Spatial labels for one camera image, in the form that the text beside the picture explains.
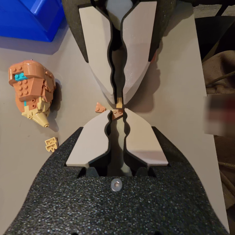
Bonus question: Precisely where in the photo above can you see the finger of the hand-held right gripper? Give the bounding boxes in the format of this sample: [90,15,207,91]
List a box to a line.
[120,1,158,105]
[78,4,117,104]

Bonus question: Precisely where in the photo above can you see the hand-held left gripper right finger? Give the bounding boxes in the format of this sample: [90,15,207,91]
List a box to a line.
[124,108,169,167]

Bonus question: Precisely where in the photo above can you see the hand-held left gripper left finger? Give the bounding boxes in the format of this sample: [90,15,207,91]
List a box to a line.
[65,110,113,167]

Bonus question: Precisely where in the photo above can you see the brown wedge brick plate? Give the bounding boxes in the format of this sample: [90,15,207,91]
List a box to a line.
[95,102,107,113]
[111,109,124,121]

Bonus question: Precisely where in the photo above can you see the tan brick piece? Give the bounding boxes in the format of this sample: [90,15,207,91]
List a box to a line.
[45,137,59,152]

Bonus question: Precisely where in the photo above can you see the blue plastic bin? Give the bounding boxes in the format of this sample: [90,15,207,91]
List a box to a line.
[0,0,69,43]

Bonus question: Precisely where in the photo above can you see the brown brick-built animal model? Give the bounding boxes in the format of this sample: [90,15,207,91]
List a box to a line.
[8,59,57,128]

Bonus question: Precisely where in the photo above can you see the brown cloth bag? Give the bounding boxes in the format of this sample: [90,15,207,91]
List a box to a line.
[202,50,235,209]

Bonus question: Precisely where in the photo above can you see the black furniture frame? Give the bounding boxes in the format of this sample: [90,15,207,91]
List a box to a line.
[193,0,235,60]

